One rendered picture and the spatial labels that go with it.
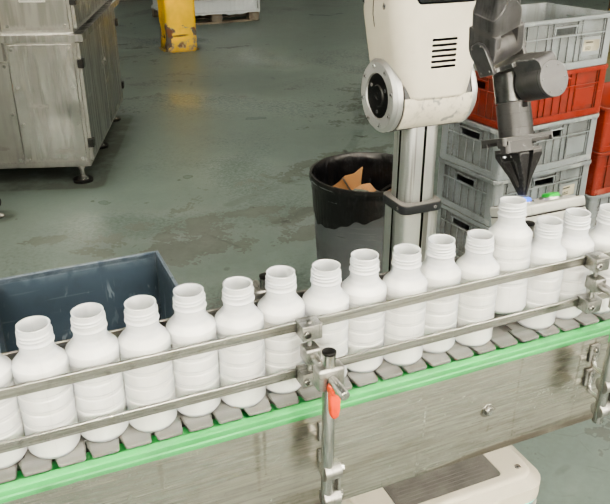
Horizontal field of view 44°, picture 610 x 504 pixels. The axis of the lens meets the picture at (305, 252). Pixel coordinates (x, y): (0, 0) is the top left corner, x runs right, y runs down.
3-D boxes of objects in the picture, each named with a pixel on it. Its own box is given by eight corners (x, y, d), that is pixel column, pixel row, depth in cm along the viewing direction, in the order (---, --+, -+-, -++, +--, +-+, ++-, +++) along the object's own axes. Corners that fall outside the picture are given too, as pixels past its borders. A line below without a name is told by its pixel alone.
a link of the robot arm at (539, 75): (504, 26, 125) (466, 46, 122) (555, 9, 114) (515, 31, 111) (529, 92, 128) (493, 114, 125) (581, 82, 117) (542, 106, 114)
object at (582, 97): (503, 132, 315) (509, 79, 306) (441, 110, 347) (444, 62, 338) (602, 112, 343) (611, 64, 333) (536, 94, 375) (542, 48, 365)
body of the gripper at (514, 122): (555, 141, 124) (550, 96, 123) (504, 149, 120) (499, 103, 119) (529, 144, 130) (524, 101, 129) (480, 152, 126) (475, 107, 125)
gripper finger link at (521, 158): (558, 190, 125) (553, 134, 123) (523, 197, 122) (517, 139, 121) (531, 191, 131) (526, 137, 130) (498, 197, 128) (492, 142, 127)
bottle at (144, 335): (141, 441, 88) (127, 321, 81) (120, 416, 93) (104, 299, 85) (186, 422, 92) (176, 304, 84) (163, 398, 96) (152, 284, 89)
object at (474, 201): (490, 229, 334) (496, 182, 325) (433, 199, 366) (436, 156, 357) (586, 203, 361) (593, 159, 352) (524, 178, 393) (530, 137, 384)
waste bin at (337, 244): (338, 358, 281) (341, 200, 254) (291, 304, 319) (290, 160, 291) (440, 332, 298) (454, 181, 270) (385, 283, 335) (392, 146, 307)
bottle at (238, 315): (236, 416, 92) (230, 300, 85) (210, 394, 97) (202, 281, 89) (275, 398, 96) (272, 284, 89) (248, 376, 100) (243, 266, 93)
